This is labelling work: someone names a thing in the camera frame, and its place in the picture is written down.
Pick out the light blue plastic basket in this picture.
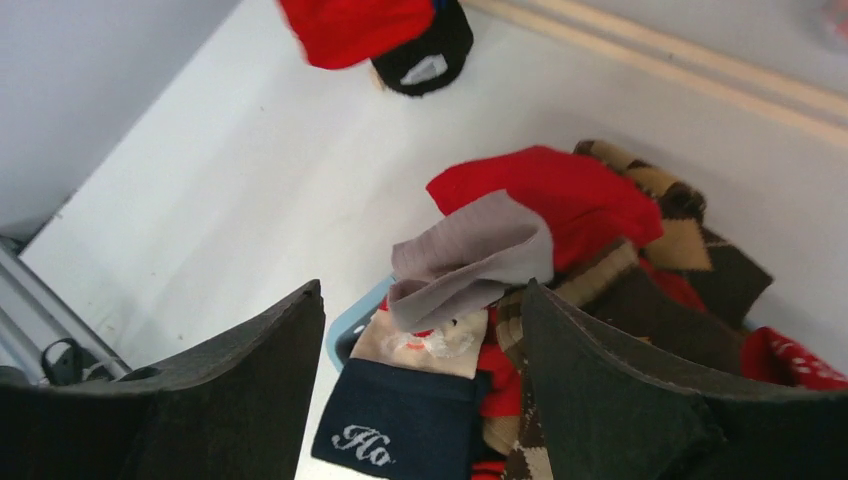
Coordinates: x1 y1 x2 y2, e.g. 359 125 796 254
324 275 395 372

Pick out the red and cream Christmas sock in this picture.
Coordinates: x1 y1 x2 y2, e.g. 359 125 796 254
278 0 436 70

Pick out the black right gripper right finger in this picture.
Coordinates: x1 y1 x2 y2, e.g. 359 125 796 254
522 283 847 479

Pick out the grey ribbed sock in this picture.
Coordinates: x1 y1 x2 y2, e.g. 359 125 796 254
386 190 554 333

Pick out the black sock with white patch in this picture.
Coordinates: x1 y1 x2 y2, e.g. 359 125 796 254
371 0 474 97

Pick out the navy sock with lettering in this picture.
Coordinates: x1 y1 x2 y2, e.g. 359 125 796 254
311 309 490 479

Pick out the brown argyle sock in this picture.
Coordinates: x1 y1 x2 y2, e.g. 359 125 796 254
483 139 775 480

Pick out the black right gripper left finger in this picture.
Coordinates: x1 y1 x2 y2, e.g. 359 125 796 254
1 280 325 479

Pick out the wooden rack frame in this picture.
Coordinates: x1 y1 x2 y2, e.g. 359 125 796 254
465 1 847 148

